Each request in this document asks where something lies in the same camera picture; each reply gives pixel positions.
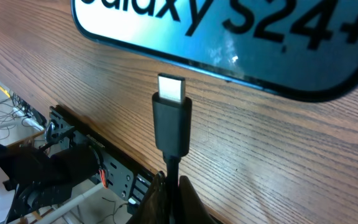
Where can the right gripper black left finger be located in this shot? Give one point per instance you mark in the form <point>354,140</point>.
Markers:
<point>153,208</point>

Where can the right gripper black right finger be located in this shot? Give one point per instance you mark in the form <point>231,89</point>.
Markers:
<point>191,210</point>

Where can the blue Samsung smartphone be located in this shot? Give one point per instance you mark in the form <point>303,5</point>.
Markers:
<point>304,50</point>

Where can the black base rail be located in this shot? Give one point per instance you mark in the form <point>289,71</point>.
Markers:
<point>124,176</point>

